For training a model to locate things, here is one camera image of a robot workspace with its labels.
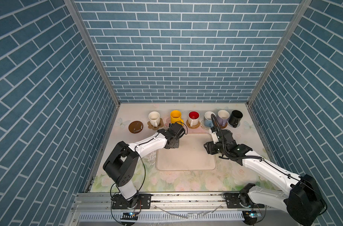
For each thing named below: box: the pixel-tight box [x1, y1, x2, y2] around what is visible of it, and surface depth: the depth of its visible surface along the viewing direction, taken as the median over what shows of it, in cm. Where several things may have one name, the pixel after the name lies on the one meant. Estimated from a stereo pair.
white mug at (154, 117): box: [147, 111, 161, 128], surface depth 101 cm
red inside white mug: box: [187, 110, 201, 128], surface depth 104 cm
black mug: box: [228, 110, 244, 129], surface depth 104 cm
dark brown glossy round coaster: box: [128, 120, 144, 134], surface depth 107 cm
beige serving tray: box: [155, 132, 217, 171], surface depth 89 cm
